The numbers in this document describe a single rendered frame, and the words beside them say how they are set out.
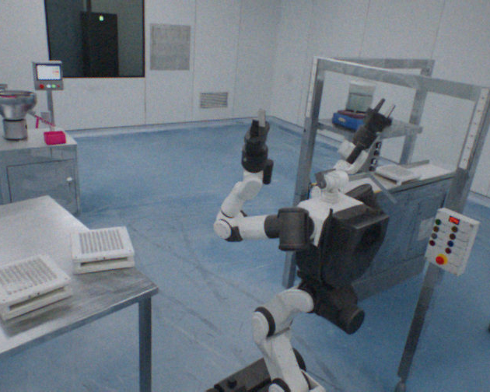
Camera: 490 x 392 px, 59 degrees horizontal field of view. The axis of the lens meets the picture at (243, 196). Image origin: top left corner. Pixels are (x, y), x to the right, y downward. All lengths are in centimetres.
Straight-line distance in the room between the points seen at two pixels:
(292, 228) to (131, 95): 586
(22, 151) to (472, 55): 498
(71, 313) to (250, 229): 70
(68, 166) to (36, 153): 28
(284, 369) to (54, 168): 268
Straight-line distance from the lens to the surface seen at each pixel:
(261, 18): 820
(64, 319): 170
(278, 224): 155
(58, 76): 430
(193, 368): 274
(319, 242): 161
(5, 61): 670
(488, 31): 604
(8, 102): 403
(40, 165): 404
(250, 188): 153
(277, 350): 219
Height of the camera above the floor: 192
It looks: 23 degrees down
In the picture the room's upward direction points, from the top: 5 degrees clockwise
